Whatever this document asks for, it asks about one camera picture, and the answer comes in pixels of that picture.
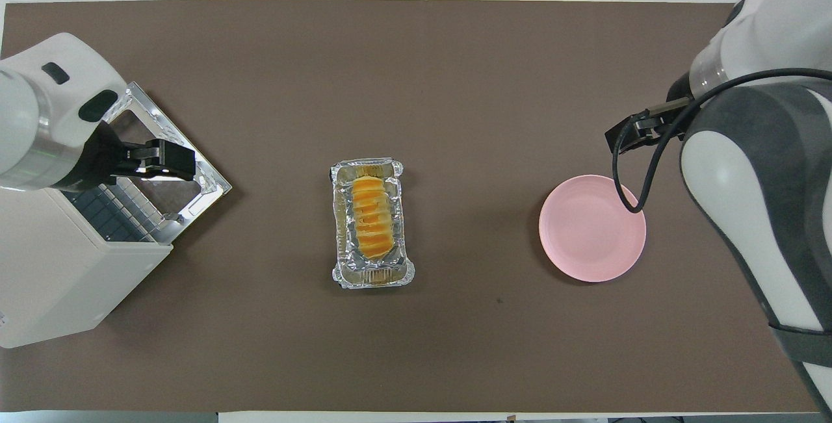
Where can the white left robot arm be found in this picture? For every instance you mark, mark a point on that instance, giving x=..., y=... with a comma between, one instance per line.
x=39, y=117

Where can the pink round plate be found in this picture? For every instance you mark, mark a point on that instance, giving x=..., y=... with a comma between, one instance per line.
x=585, y=234

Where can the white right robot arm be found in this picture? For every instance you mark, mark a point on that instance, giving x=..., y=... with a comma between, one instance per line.
x=734, y=202

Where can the golden ridged bread loaf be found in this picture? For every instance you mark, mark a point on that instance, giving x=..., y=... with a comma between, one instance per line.
x=374, y=218

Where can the aluminium foil tray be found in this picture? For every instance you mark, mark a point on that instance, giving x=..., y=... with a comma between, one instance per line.
x=341, y=234

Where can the cream toaster oven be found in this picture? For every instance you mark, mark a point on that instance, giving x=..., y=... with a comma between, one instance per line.
x=52, y=280

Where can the glass oven door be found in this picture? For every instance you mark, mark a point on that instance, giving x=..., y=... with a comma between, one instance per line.
x=208, y=182

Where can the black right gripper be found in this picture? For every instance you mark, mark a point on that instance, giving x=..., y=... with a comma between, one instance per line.
x=681, y=91

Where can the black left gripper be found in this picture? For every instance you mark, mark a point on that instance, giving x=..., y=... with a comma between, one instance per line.
x=101, y=160

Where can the brown table mat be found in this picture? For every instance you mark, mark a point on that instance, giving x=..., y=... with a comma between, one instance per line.
x=487, y=85

